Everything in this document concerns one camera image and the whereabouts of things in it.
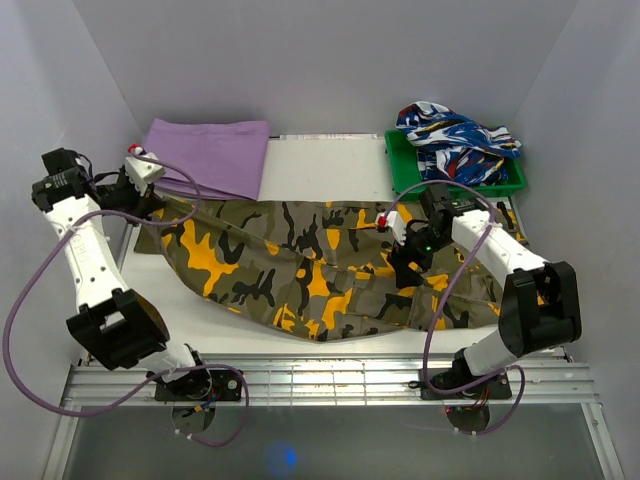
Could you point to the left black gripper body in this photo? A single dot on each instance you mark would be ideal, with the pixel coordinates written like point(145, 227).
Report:
point(121, 196)

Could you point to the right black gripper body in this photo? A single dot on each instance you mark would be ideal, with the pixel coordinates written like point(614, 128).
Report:
point(419, 247)

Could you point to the camouflage cargo trousers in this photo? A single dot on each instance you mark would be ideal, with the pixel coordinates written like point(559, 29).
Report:
point(316, 270)

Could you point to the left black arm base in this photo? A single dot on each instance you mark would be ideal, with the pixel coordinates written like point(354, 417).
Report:
point(215, 387)

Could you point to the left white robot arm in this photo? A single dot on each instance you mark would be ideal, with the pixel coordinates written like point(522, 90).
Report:
point(114, 323)

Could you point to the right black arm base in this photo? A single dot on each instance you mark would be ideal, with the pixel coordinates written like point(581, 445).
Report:
point(497, 388)

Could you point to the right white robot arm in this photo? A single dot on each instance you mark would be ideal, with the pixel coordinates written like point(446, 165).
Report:
point(539, 308)

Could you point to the folded purple trousers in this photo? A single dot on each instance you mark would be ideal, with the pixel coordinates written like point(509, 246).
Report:
point(225, 160)

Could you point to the green plastic bin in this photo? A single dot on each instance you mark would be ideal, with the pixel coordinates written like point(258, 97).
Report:
point(405, 172)

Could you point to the blue white patterned garment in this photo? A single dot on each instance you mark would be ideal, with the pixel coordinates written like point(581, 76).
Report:
point(451, 146)

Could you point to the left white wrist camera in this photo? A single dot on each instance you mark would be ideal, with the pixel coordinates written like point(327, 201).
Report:
point(143, 170)

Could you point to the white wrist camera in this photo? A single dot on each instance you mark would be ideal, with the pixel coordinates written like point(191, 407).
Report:
point(392, 221)
point(143, 170)

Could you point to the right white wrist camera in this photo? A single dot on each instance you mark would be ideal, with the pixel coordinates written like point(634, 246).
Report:
point(392, 221)

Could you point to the aluminium front rail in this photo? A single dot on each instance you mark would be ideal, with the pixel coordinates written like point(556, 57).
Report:
point(344, 381)

